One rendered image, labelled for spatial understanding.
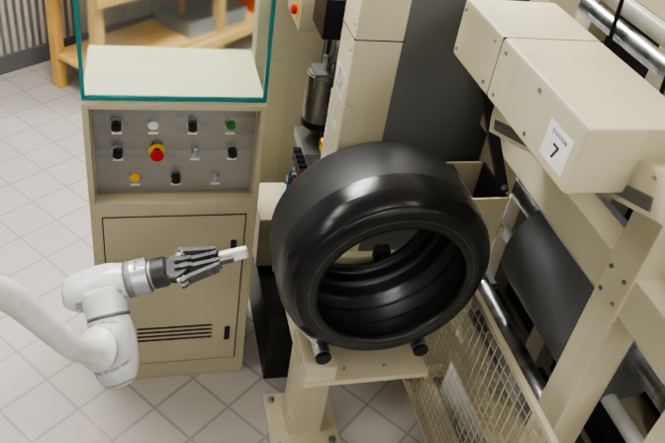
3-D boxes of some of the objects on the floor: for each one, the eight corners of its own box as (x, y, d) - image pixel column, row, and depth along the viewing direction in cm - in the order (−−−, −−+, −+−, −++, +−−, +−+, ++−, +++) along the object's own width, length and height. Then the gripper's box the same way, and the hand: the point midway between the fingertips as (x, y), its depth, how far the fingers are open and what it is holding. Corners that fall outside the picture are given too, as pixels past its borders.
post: (280, 408, 280) (406, -400, 134) (313, 405, 284) (470, -387, 137) (286, 437, 270) (427, -404, 123) (320, 433, 274) (497, -390, 127)
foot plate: (262, 396, 284) (262, 393, 282) (326, 390, 291) (327, 387, 289) (272, 455, 263) (272, 451, 262) (340, 446, 270) (341, 443, 269)
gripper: (147, 282, 163) (247, 258, 165) (146, 245, 173) (240, 223, 175) (155, 304, 168) (253, 280, 170) (154, 266, 178) (246, 244, 180)
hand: (234, 254), depth 172 cm, fingers closed
